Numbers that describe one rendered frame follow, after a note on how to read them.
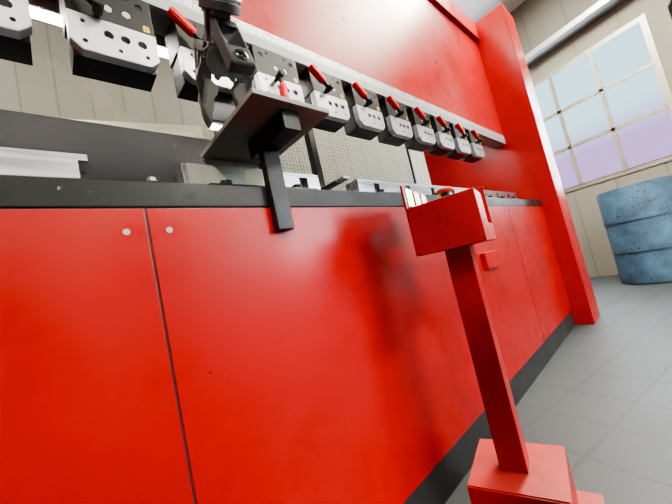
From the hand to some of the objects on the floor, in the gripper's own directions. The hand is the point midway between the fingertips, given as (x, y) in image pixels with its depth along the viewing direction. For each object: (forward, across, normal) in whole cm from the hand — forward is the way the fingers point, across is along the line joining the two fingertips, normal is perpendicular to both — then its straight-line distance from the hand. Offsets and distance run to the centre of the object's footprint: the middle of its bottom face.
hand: (225, 123), depth 64 cm
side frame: (+130, -220, +30) cm, 258 cm away
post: (+149, -84, -2) cm, 170 cm away
